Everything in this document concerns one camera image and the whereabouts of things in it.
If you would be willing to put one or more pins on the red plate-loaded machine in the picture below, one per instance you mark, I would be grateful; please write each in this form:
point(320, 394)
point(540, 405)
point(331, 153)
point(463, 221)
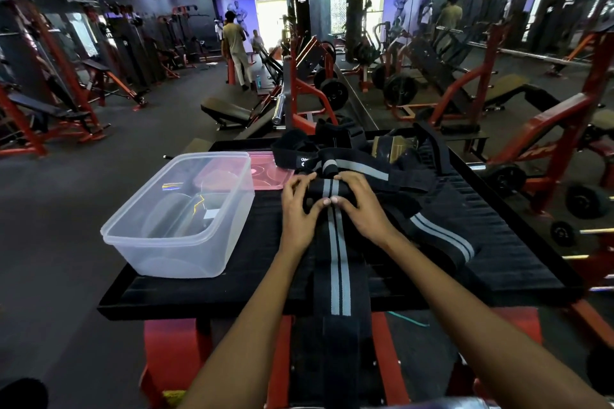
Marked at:
point(293, 87)

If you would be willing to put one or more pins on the black low bench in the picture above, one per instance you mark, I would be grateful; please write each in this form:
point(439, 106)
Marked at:
point(225, 111)

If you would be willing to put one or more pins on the person's right hand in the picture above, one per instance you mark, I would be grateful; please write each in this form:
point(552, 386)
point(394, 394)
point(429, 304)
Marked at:
point(367, 212)

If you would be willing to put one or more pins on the person's left hand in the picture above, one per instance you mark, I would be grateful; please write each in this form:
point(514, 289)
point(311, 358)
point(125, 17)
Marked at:
point(295, 222)

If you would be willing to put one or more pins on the black ribbed platform tray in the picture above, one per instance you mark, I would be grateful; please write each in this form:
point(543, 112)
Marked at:
point(216, 279)

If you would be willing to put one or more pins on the red incline bench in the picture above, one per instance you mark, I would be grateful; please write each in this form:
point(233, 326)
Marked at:
point(96, 64)

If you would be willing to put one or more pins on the person's right forearm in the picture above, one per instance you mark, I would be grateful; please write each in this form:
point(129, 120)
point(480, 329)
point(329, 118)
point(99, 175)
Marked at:
point(479, 327)

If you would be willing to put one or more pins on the clear plastic container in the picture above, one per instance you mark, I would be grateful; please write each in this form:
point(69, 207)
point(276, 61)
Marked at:
point(158, 255)

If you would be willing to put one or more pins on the black weight plate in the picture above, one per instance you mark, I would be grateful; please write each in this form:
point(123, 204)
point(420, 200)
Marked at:
point(335, 93)

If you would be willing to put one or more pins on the pink plastic lid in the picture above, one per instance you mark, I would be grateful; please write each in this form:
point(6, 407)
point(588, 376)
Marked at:
point(271, 174)

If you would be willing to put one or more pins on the red power rack with bench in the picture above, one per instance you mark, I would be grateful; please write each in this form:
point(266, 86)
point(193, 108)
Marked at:
point(38, 104)

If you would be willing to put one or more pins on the black weight stack machine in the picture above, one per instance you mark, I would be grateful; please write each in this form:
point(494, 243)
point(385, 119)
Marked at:
point(132, 44)

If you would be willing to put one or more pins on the person's left forearm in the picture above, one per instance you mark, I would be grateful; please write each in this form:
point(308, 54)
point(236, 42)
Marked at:
point(240, 351)

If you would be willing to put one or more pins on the large wall mirror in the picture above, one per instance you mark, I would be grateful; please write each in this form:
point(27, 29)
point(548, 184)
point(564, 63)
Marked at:
point(527, 15)

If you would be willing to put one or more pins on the chrome barbell sleeve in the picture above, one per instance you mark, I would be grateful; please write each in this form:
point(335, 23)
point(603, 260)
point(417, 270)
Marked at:
point(278, 109)

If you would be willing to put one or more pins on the blue water bottle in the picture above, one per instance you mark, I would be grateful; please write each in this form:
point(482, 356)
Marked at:
point(258, 82)

